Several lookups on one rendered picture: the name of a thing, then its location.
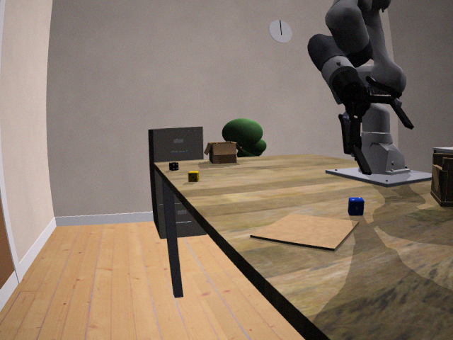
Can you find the brown wooden open-top crate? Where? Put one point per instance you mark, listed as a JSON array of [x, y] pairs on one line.
[[442, 179]]

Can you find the open brown cardboard box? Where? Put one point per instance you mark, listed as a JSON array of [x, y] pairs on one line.
[[223, 153]]

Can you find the yellow die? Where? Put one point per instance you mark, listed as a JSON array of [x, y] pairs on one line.
[[193, 176]]

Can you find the tan flat mat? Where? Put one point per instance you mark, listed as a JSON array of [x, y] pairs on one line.
[[308, 231]]

